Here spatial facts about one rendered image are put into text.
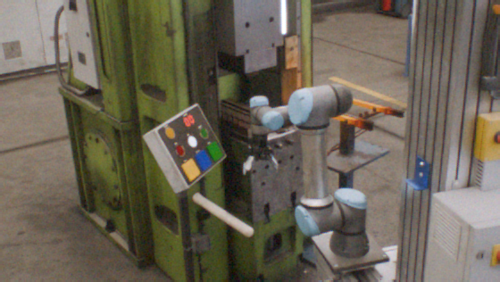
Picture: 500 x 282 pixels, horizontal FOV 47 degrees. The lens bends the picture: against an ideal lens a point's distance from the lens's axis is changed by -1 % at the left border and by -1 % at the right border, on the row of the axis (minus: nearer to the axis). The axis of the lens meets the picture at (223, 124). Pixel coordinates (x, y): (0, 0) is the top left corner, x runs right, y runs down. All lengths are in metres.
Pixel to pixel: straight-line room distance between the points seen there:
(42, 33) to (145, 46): 4.95
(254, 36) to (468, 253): 1.53
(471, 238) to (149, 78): 1.94
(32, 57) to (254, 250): 5.38
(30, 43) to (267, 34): 5.41
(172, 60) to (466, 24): 1.48
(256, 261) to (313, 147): 1.36
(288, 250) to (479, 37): 2.05
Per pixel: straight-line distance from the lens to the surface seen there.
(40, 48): 7.99
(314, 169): 2.02
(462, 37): 1.70
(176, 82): 2.77
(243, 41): 2.78
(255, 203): 3.04
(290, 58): 3.17
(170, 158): 2.41
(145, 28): 3.04
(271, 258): 3.37
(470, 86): 1.76
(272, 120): 2.30
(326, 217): 2.09
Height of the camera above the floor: 2.09
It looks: 22 degrees down
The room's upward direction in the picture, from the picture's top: 3 degrees counter-clockwise
